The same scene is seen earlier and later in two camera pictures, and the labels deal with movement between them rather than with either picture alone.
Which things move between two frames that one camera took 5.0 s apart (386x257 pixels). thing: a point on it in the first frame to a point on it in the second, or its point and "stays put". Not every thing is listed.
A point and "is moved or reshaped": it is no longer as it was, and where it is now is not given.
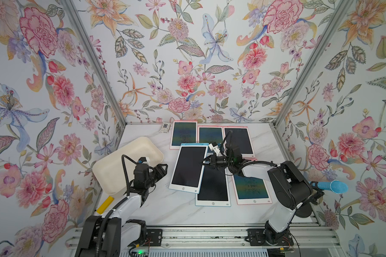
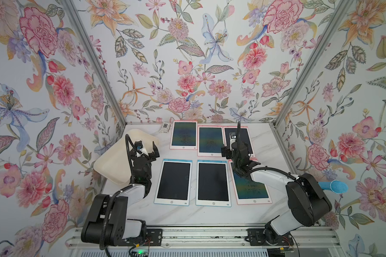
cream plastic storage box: [109, 171] is moved or reshaped
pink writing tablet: [183, 131] stays put
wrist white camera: [215, 148] to [232, 138]
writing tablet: [251, 190] stays put
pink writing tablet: [209, 134] stays put
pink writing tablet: [241, 137] stays put
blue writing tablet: [188, 169] to [173, 187]
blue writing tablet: [214, 189] stays put
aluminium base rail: [231, 237] stays put
